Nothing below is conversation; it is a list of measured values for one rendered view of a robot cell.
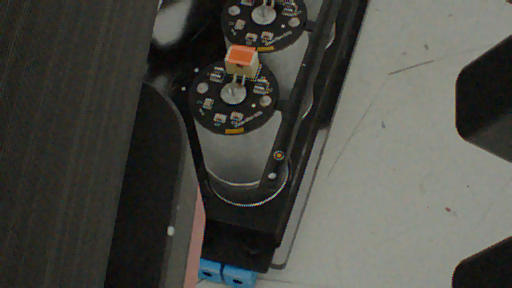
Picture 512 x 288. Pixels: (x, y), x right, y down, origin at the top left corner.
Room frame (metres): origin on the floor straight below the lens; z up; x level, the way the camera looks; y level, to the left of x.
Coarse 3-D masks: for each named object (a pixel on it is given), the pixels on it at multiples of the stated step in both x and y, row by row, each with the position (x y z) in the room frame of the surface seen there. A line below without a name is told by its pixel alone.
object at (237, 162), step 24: (240, 96) 0.16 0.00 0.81; (216, 144) 0.16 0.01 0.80; (240, 144) 0.15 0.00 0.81; (264, 144) 0.16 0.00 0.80; (216, 168) 0.16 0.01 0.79; (240, 168) 0.15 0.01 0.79; (264, 168) 0.15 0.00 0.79; (288, 168) 0.16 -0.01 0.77; (216, 192) 0.16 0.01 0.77; (240, 192) 0.15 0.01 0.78; (264, 192) 0.15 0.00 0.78
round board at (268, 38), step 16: (240, 0) 0.20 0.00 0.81; (256, 0) 0.20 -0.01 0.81; (288, 0) 0.20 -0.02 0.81; (224, 16) 0.19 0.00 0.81; (240, 16) 0.19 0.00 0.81; (288, 16) 0.19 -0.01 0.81; (304, 16) 0.19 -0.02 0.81; (224, 32) 0.19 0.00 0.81; (240, 32) 0.19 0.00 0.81; (256, 32) 0.19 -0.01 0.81; (272, 32) 0.18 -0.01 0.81; (288, 32) 0.18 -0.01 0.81; (256, 48) 0.18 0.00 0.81; (272, 48) 0.18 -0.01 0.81
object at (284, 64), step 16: (256, 16) 0.19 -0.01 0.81; (272, 16) 0.19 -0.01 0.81; (304, 32) 0.19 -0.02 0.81; (288, 48) 0.18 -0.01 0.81; (304, 48) 0.18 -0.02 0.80; (272, 64) 0.18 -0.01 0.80; (288, 64) 0.18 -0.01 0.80; (288, 80) 0.18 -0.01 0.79; (288, 96) 0.18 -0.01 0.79; (304, 112) 0.18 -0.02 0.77
